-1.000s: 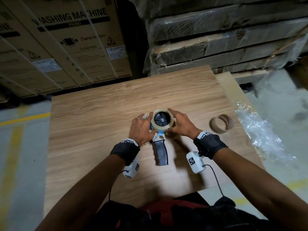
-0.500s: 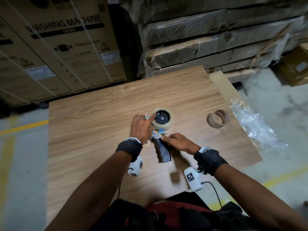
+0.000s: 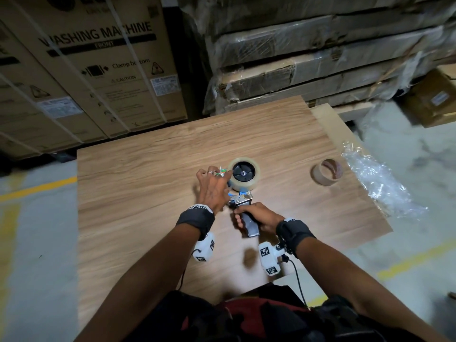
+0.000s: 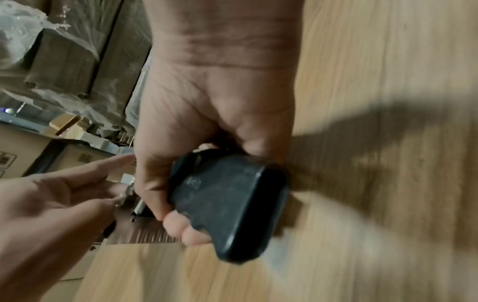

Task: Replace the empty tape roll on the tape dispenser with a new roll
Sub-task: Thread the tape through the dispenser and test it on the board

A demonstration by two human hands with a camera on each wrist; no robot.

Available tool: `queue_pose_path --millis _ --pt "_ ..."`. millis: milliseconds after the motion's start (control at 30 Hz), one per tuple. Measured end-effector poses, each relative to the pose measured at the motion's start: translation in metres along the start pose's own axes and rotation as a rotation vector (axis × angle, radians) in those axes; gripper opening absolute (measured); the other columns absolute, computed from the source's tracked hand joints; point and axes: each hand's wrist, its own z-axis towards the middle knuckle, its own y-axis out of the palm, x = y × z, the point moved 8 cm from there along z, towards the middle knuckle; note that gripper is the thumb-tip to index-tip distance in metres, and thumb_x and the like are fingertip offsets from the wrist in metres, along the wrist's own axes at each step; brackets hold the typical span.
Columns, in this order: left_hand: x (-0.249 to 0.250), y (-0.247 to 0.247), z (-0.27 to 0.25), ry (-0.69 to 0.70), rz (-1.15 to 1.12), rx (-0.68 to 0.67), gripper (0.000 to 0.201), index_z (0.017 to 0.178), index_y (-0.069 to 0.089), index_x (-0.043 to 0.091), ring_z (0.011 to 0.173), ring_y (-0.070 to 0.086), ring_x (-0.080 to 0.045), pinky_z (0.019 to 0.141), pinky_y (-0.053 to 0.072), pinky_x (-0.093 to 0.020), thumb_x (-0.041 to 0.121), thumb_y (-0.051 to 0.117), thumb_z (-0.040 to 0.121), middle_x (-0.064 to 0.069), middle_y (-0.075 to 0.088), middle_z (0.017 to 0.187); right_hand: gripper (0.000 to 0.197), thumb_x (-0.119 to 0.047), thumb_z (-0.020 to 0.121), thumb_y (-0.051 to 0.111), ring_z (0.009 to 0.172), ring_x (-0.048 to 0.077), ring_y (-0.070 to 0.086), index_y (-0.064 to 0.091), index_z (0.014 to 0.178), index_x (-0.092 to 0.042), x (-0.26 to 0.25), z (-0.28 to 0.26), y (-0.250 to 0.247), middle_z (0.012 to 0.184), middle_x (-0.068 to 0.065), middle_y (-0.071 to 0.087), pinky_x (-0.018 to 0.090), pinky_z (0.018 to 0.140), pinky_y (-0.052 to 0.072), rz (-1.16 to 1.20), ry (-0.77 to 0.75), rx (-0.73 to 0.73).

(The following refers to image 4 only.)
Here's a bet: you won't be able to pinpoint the brown cardboard box with label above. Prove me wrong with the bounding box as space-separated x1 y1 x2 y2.
56 141 136 178

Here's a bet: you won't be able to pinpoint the plastic-wrapped stack of cardboard boxes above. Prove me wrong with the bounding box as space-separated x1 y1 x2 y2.
0 0 154 138

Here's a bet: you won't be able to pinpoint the person's left hand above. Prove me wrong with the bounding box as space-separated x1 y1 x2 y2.
0 154 136 302

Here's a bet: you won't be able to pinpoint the dark brown panel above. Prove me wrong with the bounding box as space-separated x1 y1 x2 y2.
101 203 184 245

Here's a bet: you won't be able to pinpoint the person's right forearm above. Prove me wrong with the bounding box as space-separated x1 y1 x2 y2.
143 0 305 69

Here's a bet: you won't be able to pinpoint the person's right hand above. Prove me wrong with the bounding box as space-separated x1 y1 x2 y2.
133 56 296 247

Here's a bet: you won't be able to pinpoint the small tan cardboard boxes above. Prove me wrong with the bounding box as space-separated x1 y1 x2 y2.
48 113 95 140

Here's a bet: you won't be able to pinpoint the black power tool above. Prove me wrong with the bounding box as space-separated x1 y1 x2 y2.
167 147 291 264

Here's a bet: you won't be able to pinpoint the large brown cardboard box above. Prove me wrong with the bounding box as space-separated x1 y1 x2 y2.
0 121 54 180

